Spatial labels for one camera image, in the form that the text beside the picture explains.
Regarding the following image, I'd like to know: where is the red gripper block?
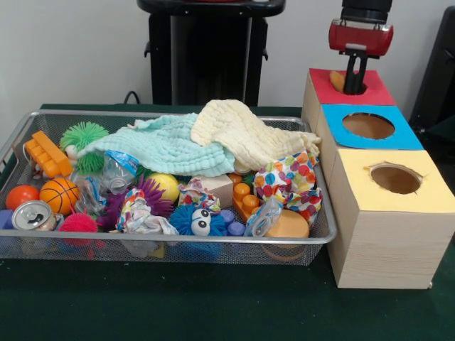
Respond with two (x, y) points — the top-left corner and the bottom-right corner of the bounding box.
(328, 18), (395, 95)

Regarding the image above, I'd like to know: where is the brown plush toy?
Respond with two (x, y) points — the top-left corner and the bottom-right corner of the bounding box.
(328, 70), (348, 92)

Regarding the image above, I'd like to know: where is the cream muslin cloth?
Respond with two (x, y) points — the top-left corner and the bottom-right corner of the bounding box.
(191, 99), (322, 170)

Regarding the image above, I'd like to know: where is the mint green muslin cloth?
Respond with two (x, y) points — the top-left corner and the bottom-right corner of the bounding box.
(77, 112), (235, 178)

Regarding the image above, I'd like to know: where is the green spiky rubber ball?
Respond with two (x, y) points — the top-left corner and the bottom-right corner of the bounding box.
(59, 121), (109, 175)

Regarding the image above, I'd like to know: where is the wooden box with three holes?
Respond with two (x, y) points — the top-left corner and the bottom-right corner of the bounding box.
(301, 68), (455, 291)

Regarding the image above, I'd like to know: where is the black flat panel stand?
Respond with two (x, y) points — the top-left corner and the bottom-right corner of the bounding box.
(408, 6), (455, 134)

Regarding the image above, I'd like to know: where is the crumpled polka dot paper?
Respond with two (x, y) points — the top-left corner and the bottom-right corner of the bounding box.
(252, 151), (323, 228)

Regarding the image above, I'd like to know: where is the blue spiky ball with eyes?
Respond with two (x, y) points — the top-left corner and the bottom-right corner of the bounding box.
(168, 202), (228, 237)

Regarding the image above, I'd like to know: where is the dark green tablecloth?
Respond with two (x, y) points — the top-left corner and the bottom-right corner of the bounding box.
(0, 102), (455, 341)

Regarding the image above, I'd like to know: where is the pink spiky rubber ball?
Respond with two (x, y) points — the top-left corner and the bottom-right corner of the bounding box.
(58, 207), (100, 246)

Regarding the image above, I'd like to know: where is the orange toy building brick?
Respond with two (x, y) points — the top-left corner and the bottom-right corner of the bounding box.
(23, 130), (75, 178)

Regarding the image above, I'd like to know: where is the small orange basketball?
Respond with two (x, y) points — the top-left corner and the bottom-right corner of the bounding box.
(38, 177), (81, 215)

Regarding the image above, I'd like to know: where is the silver drink can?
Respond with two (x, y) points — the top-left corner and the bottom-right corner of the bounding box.
(11, 200), (58, 232)

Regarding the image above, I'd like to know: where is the smooth orange-red ball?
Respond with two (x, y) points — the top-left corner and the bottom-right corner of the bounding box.
(5, 185), (41, 211)

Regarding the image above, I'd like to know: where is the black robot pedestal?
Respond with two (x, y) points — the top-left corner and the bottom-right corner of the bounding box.
(136, 0), (287, 107)

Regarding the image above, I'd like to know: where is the shallow wire mesh bin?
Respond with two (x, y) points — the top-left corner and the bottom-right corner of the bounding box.
(0, 109), (338, 266)

